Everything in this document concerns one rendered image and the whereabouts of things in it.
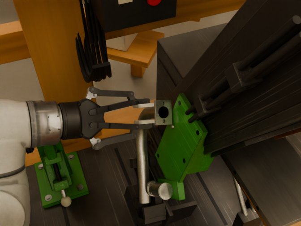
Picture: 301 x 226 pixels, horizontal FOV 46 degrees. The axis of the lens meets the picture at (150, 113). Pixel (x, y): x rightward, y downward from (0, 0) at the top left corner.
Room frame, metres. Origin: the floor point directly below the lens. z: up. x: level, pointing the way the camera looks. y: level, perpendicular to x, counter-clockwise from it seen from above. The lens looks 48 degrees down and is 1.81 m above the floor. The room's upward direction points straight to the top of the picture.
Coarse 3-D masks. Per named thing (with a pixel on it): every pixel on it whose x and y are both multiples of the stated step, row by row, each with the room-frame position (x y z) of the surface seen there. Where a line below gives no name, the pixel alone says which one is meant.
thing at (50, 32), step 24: (24, 0) 0.68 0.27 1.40; (48, 0) 0.70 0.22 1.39; (72, 0) 0.72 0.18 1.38; (24, 24) 0.68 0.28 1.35; (48, 24) 0.70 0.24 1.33; (72, 24) 0.72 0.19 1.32; (48, 48) 0.69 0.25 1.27; (72, 48) 0.71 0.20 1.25; (48, 72) 0.69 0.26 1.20; (72, 72) 0.71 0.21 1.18; (48, 96) 0.68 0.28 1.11; (72, 96) 0.70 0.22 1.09
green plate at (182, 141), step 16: (176, 112) 0.51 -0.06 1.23; (192, 112) 0.48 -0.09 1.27; (176, 128) 0.49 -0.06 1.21; (192, 128) 0.45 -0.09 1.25; (160, 144) 0.51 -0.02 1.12; (176, 144) 0.47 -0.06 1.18; (192, 144) 0.43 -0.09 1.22; (160, 160) 0.49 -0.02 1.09; (176, 160) 0.45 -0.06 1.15; (192, 160) 0.42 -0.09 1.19; (208, 160) 0.45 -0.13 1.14; (176, 176) 0.42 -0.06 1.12
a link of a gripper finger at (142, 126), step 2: (138, 124) 0.49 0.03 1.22; (140, 124) 0.49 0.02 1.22; (142, 124) 0.50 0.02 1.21; (144, 124) 0.50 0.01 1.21; (146, 124) 0.50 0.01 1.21; (148, 124) 0.50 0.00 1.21; (150, 124) 0.50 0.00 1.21; (140, 126) 0.49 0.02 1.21; (142, 126) 0.49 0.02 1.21; (144, 126) 0.49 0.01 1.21; (146, 126) 0.50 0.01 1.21; (148, 126) 0.50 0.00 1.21; (150, 126) 0.50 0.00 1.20; (140, 128) 0.49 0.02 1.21; (142, 128) 0.49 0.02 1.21; (144, 128) 0.49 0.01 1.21; (146, 128) 0.49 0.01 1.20; (148, 128) 0.49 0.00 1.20; (130, 130) 0.49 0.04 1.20; (132, 130) 0.48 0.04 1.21; (134, 130) 0.48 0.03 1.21; (136, 130) 0.48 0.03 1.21; (130, 132) 0.48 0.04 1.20; (132, 132) 0.48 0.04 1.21; (134, 132) 0.48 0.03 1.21; (136, 132) 0.48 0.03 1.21
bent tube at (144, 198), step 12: (156, 108) 0.52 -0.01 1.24; (168, 108) 0.53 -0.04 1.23; (156, 120) 0.50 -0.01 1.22; (168, 120) 0.51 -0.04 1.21; (144, 132) 0.56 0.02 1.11; (144, 144) 0.54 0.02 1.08; (144, 156) 0.51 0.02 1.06; (144, 168) 0.49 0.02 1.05; (144, 180) 0.47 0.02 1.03; (144, 192) 0.44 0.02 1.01
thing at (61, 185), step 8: (56, 152) 0.53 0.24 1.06; (48, 160) 0.51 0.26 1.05; (56, 160) 0.52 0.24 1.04; (64, 160) 0.54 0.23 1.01; (48, 168) 0.52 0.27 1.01; (56, 168) 0.51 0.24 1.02; (64, 168) 0.52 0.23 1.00; (48, 176) 0.50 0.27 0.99; (56, 176) 0.49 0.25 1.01; (64, 176) 0.51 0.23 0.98; (56, 184) 0.47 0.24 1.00; (64, 184) 0.48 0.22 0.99
